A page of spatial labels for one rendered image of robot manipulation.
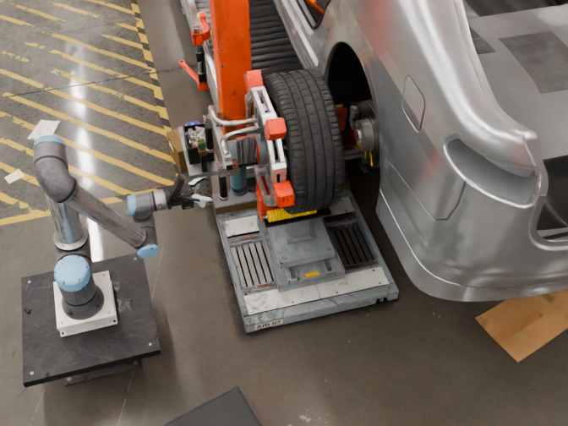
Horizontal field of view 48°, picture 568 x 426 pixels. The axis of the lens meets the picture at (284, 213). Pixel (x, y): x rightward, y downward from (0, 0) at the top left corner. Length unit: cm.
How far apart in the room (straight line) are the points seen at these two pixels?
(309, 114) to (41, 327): 158
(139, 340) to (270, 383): 67
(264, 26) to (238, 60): 189
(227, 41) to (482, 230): 154
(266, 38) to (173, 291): 217
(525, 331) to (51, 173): 242
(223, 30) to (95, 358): 159
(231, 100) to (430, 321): 154
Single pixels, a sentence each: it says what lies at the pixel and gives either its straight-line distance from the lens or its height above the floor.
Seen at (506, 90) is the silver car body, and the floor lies 103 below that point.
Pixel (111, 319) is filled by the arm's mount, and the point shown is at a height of 33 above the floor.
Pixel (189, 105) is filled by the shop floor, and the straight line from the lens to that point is 474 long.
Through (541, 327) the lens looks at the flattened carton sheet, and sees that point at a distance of 364.
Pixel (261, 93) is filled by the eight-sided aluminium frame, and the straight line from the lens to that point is 293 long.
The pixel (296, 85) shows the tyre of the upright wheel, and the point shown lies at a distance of 286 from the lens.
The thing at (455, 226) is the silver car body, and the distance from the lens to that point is 226.
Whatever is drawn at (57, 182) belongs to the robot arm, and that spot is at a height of 118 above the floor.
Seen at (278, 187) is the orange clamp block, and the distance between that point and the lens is 279.
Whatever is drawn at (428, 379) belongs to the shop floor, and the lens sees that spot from 332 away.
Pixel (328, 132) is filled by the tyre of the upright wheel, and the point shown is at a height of 108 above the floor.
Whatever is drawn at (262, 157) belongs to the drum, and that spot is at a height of 86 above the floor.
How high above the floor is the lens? 284
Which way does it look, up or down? 47 degrees down
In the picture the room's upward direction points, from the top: straight up
